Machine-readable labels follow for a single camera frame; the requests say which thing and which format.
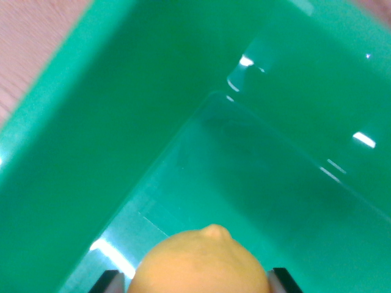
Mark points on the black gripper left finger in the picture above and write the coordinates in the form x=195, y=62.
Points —
x=110, y=282

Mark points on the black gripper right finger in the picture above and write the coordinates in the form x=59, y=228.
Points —
x=282, y=280

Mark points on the yellow lemon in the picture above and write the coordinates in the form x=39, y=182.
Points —
x=201, y=262

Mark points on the green plastic bin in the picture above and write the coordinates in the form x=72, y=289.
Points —
x=214, y=152

